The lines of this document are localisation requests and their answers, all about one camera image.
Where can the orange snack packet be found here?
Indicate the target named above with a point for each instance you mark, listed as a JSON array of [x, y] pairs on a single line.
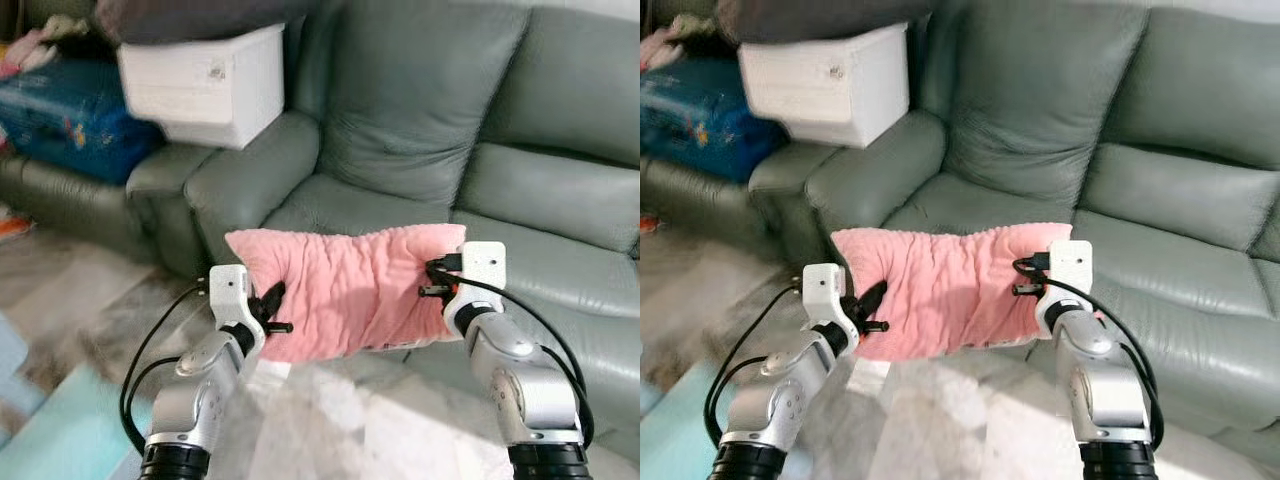
[[646, 225], [15, 226]]

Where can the pile of colourful clothes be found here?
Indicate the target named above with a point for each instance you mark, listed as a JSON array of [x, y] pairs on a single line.
[[675, 42], [40, 45]]

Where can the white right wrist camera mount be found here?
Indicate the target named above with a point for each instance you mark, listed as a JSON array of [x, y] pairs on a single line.
[[482, 272], [1070, 272]]

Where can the white storage box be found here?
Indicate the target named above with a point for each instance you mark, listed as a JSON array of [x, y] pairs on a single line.
[[205, 85], [825, 85]]

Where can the dark grey cloth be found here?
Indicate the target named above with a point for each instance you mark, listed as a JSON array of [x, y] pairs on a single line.
[[200, 18], [820, 18]]

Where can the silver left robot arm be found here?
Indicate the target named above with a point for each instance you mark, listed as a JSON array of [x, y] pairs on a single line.
[[780, 395], [195, 390]]

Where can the green leather three-seat sofa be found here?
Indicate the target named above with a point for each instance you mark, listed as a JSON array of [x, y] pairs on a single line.
[[420, 110], [1040, 110]]

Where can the pink dotted pillow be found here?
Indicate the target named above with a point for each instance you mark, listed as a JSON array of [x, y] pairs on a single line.
[[350, 290], [950, 290]]

